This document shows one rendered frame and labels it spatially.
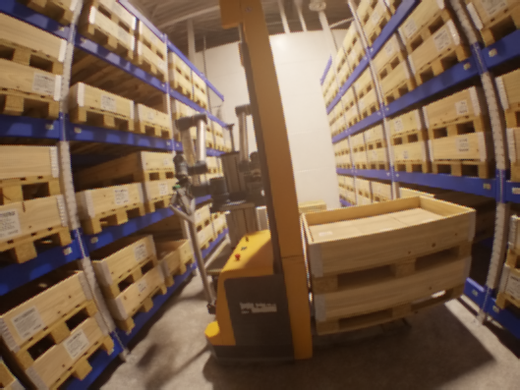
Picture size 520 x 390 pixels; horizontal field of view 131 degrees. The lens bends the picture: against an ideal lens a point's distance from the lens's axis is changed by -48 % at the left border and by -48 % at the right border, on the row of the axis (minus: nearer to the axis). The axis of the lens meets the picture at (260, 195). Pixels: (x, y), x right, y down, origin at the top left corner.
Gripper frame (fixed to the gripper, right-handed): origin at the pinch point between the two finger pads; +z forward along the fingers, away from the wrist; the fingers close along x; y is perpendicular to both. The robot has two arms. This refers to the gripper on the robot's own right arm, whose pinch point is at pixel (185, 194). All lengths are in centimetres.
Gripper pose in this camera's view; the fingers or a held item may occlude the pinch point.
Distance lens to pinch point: 188.2
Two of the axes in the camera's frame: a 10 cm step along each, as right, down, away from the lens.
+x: -9.0, 4.1, 1.5
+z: 3.1, 8.5, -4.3
